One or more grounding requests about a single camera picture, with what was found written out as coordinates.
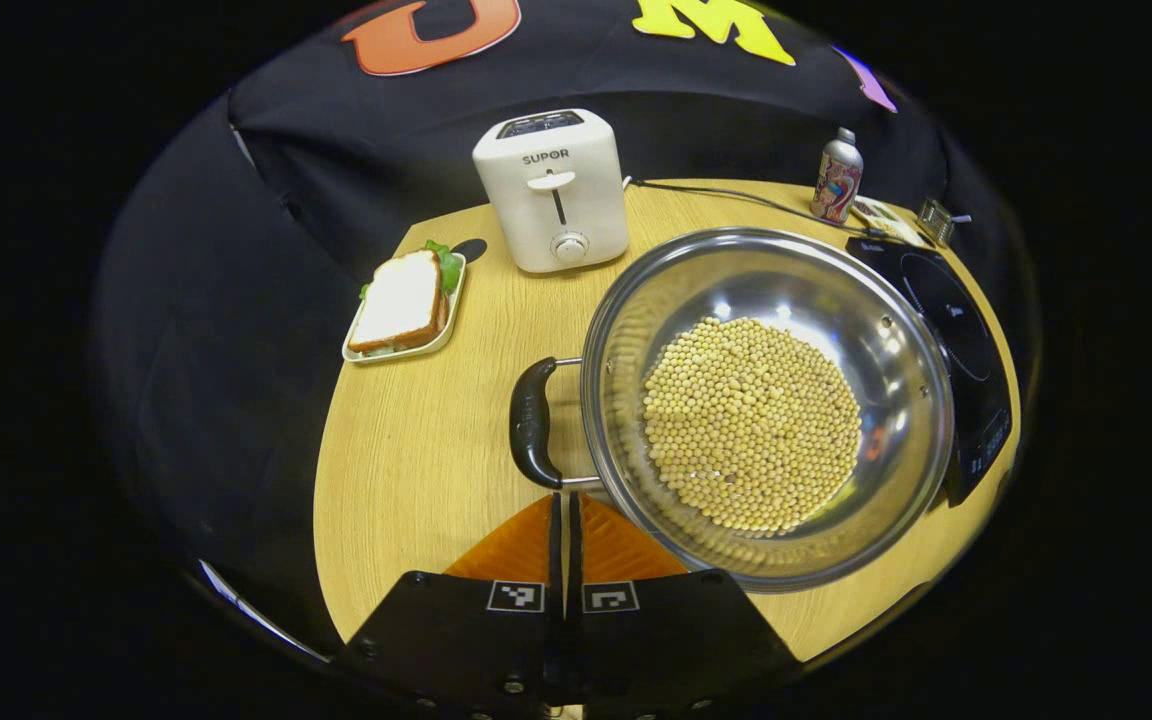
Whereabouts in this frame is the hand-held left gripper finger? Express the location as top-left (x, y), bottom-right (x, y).
top-left (341, 492), bottom-right (567, 720)
top-left (566, 490), bottom-right (802, 720)

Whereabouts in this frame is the pile of soybeans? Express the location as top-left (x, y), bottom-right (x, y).
top-left (642, 316), bottom-right (864, 533)

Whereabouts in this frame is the stainless steel pot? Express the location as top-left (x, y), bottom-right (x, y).
top-left (509, 227), bottom-right (957, 593)

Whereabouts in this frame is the black induction cooktop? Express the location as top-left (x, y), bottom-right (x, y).
top-left (846, 237), bottom-right (1015, 508)

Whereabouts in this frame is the white rectangular plate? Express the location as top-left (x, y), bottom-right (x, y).
top-left (341, 252), bottom-right (467, 364)

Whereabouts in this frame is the white toaster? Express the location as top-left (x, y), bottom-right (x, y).
top-left (472, 108), bottom-right (631, 274)

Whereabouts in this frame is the silver bottle with colourful label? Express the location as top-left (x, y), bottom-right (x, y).
top-left (811, 127), bottom-right (865, 224)

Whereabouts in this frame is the black backdrop cloth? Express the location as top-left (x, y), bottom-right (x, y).
top-left (86, 0), bottom-right (1037, 661)

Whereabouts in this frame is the white divided seasoning dish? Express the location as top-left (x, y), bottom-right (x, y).
top-left (851, 197), bottom-right (937, 249)

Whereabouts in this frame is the black power cable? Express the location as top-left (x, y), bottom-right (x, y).
top-left (628, 178), bottom-right (872, 241)

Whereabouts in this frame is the wire utensil holder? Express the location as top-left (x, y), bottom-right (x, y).
top-left (916, 198), bottom-right (957, 246)

